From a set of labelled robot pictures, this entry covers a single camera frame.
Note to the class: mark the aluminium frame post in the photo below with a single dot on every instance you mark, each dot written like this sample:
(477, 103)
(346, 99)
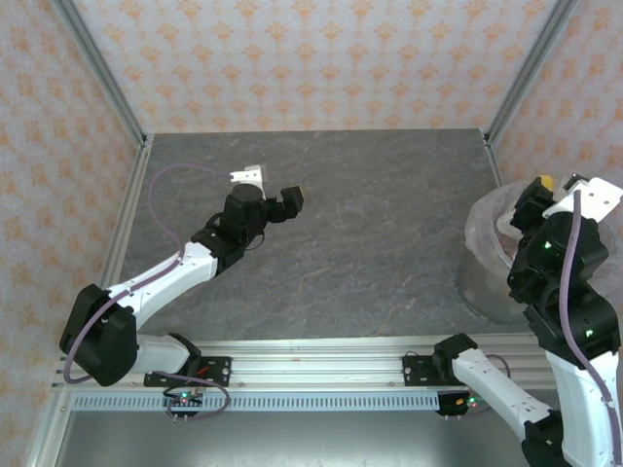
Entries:
(534, 63)
(96, 63)

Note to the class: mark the grey metal lower shelf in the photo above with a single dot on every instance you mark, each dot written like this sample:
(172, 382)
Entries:
(267, 438)

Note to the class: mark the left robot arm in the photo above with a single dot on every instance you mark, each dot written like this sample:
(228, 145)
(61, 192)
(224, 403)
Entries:
(165, 277)

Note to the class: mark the aluminium frame leg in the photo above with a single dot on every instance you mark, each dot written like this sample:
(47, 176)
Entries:
(48, 428)

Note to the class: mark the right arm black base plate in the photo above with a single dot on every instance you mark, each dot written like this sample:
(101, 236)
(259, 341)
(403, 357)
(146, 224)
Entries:
(416, 372)

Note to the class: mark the aluminium table side rail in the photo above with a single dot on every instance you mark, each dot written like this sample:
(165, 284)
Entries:
(135, 194)
(492, 155)

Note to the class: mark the aluminium front mounting rail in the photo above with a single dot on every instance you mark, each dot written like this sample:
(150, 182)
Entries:
(316, 370)

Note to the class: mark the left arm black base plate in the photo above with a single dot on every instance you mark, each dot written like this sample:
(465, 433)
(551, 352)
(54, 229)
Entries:
(216, 370)

